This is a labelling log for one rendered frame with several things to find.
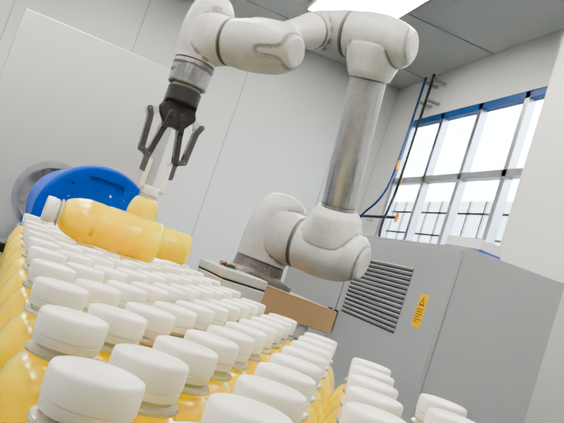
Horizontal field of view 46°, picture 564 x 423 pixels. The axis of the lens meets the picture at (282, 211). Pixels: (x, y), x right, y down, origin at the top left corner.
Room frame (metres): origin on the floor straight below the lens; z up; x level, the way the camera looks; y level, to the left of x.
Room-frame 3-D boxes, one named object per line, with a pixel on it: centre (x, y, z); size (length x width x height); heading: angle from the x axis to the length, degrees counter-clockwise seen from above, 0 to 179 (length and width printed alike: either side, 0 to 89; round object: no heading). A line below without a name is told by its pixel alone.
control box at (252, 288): (1.49, 0.06, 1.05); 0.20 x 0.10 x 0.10; 21
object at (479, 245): (2.99, -0.87, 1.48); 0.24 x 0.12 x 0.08; 23
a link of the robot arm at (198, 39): (1.43, 0.27, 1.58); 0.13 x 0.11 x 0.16; 61
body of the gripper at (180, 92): (1.44, 0.28, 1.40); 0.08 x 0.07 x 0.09; 112
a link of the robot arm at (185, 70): (1.44, 0.28, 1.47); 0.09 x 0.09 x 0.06
